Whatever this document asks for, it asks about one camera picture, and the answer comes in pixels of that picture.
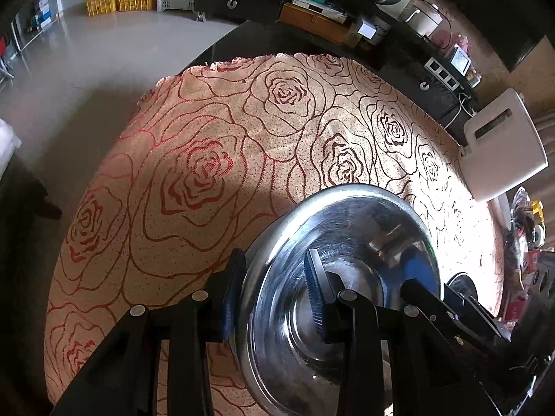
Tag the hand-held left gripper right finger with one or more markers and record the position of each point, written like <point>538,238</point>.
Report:
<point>313,288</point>

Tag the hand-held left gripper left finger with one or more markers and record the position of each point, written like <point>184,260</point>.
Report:
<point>230,312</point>

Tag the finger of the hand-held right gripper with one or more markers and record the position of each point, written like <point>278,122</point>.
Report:
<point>429,305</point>
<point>464,288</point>

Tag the large stainless steel bowl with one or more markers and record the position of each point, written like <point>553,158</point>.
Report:
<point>368,234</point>

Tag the yellow box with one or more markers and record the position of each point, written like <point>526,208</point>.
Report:
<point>538,210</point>

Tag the rose patterned tablecloth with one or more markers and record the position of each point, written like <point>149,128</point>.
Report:
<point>195,160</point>

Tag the white power strip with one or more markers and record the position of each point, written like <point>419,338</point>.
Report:
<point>442,73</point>

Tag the white cushion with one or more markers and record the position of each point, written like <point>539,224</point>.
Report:
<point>8,143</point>

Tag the stack of books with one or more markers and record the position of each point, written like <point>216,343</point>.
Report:
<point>316,2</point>

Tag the white plastic basket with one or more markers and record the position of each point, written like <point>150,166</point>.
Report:
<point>175,2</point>

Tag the colourful storage boxes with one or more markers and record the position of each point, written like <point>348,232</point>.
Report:
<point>43,6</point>

